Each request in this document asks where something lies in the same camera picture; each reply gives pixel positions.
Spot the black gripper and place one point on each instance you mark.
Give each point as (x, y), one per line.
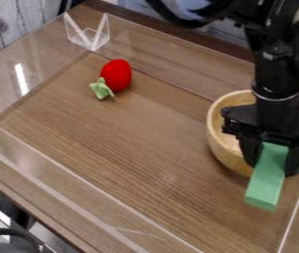
(270, 121)

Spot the green rectangular block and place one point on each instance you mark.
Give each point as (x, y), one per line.
(267, 177)

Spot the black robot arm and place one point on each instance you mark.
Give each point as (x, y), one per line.
(271, 27)

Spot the red plush strawberry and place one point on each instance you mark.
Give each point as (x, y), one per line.
(114, 79)

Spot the clear acrylic enclosure wall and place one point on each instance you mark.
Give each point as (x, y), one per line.
(116, 172)

